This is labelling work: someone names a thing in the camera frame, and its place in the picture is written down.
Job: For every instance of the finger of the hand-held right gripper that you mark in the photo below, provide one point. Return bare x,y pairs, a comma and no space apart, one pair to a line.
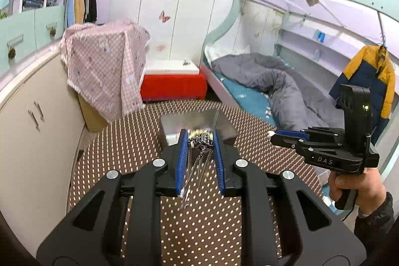
293,132
286,142

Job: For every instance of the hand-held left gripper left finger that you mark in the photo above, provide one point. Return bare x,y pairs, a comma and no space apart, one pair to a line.
182,157

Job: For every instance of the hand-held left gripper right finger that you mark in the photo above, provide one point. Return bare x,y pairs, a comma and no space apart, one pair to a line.
218,160

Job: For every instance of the grey metal box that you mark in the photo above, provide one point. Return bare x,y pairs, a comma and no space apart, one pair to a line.
174,125

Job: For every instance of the person's right forearm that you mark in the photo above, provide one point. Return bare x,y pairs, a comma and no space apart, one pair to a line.
374,228

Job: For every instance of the person's right hand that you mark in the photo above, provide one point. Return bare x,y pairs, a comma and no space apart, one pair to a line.
371,188

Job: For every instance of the grey duvet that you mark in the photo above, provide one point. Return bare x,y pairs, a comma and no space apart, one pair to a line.
290,91

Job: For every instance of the brown polka dot tablecloth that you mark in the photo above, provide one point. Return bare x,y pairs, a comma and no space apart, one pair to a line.
124,141

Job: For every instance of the blue bed sheet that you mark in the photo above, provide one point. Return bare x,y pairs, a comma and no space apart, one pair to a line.
246,94

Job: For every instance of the red stool with white lid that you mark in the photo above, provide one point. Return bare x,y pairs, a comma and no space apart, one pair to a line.
171,86

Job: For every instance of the yellow and navy jacket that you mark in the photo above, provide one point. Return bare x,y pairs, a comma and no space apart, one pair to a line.
364,55

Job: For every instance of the small blue shelf item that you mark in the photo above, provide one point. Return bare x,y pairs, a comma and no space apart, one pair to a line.
320,36

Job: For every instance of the cardboard box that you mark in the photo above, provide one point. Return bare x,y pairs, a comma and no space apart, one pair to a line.
90,116

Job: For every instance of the faint butterfly sticker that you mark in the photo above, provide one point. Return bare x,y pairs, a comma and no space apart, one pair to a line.
160,48

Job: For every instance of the pink patterned cloth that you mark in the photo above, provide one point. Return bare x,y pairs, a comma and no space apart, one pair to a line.
103,66

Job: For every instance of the pink butterfly sticker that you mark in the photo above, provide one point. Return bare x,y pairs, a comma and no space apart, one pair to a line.
163,16

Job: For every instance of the cream low cabinet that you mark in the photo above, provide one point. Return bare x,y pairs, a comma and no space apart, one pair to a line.
31,144

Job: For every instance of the pine cone drawer ornament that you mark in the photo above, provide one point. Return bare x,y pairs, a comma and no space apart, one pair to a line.
12,52
53,32

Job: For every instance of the teal drawer unit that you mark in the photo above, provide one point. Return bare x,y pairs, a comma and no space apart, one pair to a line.
25,26

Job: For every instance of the folded blue jeans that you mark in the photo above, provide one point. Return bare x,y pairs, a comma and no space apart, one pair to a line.
32,1

